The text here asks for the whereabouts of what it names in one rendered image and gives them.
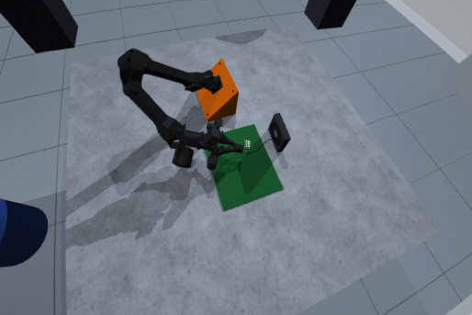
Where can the green circuit board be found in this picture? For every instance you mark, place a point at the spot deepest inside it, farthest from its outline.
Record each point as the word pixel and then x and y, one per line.
pixel 243 177

